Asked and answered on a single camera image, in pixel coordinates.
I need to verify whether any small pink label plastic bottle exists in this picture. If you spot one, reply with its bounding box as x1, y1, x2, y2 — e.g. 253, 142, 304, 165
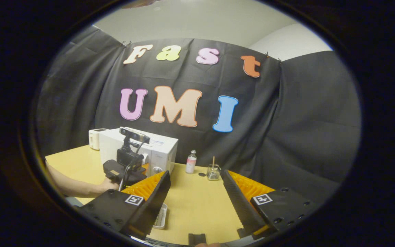
185, 150, 197, 174

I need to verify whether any white plastic tray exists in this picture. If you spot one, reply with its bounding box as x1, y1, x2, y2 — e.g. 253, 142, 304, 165
152, 203, 168, 230

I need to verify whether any clear glass beaker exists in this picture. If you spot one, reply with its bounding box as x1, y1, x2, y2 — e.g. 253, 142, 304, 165
207, 164, 221, 181

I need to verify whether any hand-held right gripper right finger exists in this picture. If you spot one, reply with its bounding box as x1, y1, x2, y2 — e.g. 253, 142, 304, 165
220, 169, 318, 239

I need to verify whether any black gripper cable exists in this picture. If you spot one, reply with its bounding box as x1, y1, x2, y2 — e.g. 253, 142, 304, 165
118, 137, 148, 191

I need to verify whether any small white toaster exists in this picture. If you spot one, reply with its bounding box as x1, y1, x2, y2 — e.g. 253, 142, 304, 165
88, 128, 109, 151

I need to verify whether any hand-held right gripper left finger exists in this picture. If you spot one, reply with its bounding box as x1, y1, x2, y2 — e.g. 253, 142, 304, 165
77, 170, 171, 240

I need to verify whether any white microwave oven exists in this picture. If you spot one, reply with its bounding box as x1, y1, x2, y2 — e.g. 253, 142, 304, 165
100, 128, 179, 177

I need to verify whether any black backdrop cloth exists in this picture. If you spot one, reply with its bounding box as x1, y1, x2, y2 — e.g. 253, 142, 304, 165
36, 26, 362, 203

